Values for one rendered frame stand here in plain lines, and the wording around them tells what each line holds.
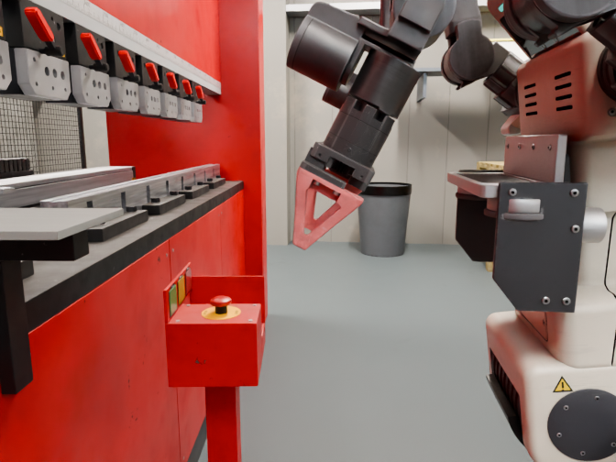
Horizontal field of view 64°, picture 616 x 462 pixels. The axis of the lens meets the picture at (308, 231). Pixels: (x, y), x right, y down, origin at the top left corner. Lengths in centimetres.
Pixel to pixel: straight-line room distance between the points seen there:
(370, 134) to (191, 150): 237
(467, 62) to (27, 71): 77
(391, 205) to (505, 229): 400
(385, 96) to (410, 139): 482
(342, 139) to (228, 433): 71
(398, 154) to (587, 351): 466
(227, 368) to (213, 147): 201
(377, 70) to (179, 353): 61
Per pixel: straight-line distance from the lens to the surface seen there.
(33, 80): 104
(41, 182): 161
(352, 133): 49
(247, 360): 90
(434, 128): 534
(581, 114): 67
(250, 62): 279
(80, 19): 125
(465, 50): 93
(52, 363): 86
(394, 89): 50
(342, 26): 52
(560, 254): 66
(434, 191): 537
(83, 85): 121
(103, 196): 130
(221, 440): 107
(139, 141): 291
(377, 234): 468
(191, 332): 90
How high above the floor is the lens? 109
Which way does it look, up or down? 10 degrees down
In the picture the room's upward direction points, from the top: straight up
